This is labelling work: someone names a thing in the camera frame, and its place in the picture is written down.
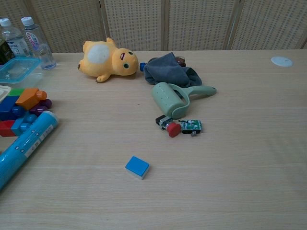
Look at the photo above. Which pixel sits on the red emergency stop button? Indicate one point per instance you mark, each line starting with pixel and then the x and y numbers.
pixel 173 130

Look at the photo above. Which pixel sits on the dark blue building block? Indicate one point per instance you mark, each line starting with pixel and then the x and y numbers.
pixel 8 107

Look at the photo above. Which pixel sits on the blue paper roll tube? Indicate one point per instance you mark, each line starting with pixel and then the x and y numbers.
pixel 26 143

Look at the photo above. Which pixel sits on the light blue building block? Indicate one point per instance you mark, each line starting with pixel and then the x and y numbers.
pixel 22 123

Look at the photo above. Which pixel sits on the grey cloth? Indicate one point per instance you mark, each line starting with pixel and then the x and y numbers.
pixel 165 69

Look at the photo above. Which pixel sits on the purple building block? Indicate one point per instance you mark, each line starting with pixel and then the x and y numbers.
pixel 43 105

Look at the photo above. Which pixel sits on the blue rectangular block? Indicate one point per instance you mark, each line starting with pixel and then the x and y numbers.
pixel 136 165

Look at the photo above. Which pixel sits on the water bottle red logo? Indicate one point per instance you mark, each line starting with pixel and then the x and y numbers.
pixel 38 45

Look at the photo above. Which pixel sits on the water bottle blue label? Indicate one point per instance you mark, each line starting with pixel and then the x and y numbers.
pixel 13 40

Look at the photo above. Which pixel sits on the green lint roller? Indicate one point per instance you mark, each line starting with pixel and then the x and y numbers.
pixel 168 100

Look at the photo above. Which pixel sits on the dark olive oil bottle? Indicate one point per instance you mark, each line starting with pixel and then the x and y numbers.
pixel 4 52

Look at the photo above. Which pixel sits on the orange building block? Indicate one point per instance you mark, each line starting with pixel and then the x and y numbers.
pixel 28 99

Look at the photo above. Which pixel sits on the green circuit board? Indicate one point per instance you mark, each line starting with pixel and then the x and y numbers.
pixel 192 125

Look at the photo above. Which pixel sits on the green building block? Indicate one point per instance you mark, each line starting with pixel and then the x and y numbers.
pixel 15 92

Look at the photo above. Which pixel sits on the clear container blue rim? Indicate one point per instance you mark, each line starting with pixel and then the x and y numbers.
pixel 19 69

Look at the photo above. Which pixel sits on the beige lunch box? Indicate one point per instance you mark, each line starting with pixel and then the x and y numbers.
pixel 3 92

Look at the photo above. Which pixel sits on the woven rattan folding screen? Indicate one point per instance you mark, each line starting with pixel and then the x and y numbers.
pixel 199 24

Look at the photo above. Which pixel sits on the red building block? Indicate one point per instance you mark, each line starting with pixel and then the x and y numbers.
pixel 6 128

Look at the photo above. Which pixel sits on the yellow plush toy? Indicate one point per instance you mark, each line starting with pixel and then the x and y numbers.
pixel 103 62

